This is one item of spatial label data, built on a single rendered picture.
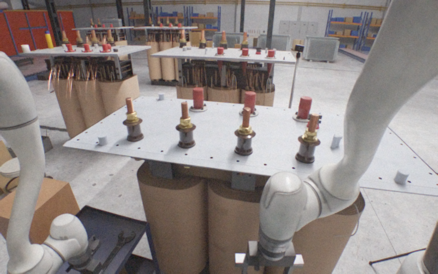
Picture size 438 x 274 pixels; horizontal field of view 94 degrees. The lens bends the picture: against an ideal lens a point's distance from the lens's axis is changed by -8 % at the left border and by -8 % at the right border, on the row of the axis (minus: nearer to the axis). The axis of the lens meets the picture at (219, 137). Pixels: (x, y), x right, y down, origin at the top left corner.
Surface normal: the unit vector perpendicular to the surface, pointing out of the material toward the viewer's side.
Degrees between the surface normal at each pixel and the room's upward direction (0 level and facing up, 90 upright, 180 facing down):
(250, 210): 90
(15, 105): 91
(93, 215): 0
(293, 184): 14
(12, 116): 98
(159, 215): 90
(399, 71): 109
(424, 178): 0
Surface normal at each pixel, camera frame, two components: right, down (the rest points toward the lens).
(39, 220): 0.98, 0.11
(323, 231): -0.20, 0.46
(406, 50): -0.77, 0.50
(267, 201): -0.90, 0.04
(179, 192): 0.14, 0.48
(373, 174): 0.02, -0.88
